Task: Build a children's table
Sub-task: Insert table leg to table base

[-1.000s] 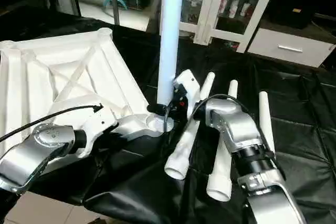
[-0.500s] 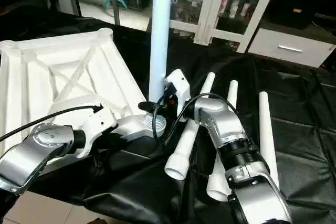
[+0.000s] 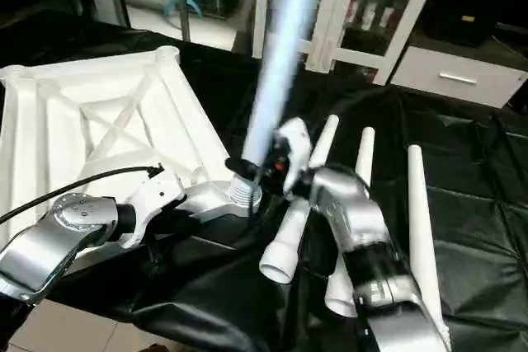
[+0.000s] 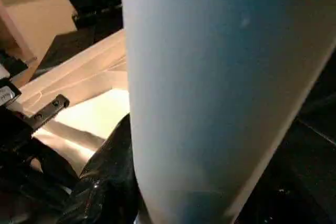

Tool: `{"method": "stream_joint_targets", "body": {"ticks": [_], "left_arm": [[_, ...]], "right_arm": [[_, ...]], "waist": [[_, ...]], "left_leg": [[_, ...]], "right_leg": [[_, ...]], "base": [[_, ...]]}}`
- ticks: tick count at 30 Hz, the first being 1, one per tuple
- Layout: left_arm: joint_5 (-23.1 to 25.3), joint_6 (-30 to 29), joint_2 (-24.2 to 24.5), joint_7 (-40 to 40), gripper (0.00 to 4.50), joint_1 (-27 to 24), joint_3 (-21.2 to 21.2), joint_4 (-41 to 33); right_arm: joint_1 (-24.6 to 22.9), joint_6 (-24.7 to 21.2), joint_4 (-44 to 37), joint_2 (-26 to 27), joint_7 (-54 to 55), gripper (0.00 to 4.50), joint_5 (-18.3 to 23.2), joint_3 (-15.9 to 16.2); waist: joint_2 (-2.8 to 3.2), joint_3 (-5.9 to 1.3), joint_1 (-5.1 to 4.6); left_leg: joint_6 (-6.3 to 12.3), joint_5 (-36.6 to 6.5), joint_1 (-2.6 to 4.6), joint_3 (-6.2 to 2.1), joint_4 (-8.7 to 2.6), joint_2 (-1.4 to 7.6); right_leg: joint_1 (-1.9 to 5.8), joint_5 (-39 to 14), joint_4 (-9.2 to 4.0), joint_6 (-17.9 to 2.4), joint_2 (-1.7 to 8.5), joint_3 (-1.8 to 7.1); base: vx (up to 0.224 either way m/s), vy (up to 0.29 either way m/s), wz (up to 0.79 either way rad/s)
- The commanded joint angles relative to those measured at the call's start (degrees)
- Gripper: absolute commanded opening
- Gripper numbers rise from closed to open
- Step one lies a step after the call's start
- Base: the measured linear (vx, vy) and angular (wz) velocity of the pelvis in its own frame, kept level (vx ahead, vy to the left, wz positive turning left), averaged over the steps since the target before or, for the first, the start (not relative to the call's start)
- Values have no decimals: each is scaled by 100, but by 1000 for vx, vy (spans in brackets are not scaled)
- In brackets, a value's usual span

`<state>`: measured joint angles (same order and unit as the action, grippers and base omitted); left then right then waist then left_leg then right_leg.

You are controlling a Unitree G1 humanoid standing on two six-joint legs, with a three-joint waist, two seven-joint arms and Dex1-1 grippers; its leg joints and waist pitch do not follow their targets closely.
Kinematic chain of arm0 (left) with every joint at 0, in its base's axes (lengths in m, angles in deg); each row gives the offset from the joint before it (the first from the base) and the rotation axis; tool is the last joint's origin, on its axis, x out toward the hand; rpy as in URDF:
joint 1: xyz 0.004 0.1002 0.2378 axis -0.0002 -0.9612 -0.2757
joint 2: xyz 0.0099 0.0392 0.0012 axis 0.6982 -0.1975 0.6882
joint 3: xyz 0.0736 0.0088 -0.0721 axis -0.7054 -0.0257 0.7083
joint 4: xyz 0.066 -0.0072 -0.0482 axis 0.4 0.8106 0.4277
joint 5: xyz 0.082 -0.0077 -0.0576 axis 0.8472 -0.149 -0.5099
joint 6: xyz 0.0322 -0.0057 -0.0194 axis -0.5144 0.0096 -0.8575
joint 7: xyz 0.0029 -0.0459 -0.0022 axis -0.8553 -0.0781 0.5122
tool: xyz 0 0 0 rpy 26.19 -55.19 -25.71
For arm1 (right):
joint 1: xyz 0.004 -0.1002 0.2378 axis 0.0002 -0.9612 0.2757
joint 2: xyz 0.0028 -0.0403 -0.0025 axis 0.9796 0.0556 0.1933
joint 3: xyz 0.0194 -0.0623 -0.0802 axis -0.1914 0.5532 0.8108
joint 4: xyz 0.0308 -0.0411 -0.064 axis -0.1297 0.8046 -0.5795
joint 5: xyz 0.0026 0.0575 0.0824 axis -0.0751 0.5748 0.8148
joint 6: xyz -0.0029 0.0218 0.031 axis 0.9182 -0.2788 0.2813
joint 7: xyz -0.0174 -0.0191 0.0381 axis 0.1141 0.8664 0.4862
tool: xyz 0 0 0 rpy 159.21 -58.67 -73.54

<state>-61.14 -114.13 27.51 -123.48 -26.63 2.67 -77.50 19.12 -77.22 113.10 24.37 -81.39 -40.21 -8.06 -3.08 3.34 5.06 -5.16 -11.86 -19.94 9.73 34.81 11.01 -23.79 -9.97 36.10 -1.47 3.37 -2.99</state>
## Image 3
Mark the white plastic table leg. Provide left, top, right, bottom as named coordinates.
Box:
left=323, top=126, right=377, bottom=319
left=406, top=143, right=454, bottom=346
left=226, top=0, right=328, bottom=205
left=257, top=114, right=341, bottom=286

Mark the white plastic table top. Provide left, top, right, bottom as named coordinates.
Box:
left=0, top=45, right=266, bottom=276

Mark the black table mat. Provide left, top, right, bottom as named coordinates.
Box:
left=0, top=18, right=528, bottom=352

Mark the blue plastic stool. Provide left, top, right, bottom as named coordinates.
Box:
left=164, top=0, right=205, bottom=20

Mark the white glass door cabinet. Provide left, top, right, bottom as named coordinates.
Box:
left=251, top=0, right=441, bottom=82

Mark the white drawer unit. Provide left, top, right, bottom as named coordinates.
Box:
left=389, top=45, right=528, bottom=110

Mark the black box device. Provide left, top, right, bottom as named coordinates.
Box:
left=440, top=0, right=502, bottom=47

